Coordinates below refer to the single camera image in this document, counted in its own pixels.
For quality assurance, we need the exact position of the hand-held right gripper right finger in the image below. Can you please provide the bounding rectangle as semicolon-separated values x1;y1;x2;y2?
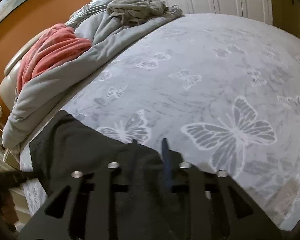
161;138;283;240

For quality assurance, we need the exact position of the framed wall picture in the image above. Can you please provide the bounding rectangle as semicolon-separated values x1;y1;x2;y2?
0;0;68;29

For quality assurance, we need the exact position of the pink blanket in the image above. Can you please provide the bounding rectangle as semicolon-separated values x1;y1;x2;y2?
16;23;93;93

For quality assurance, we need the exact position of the beige padded headboard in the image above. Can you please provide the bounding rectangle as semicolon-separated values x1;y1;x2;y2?
0;33;40;107

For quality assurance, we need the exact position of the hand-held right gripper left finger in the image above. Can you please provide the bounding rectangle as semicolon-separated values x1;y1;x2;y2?
18;138;140;240

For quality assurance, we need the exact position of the grey butterfly print blanket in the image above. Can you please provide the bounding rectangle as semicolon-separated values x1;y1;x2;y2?
19;12;300;233

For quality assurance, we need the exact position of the grey duvet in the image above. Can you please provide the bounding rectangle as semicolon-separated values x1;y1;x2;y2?
2;0;184;148

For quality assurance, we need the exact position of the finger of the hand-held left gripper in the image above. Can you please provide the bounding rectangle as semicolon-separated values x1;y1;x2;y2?
0;171;38;184

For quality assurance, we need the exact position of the dark grey towel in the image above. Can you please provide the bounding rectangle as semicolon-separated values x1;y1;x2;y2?
30;109;198;240

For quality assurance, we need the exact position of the crumpled grey garment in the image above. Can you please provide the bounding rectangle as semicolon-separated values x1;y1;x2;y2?
106;0;169;27

